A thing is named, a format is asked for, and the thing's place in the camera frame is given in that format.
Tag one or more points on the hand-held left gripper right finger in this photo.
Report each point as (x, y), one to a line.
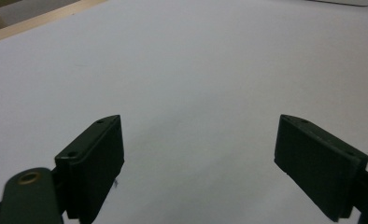
(316, 165)

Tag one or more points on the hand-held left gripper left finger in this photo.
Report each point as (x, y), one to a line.
(92, 168)

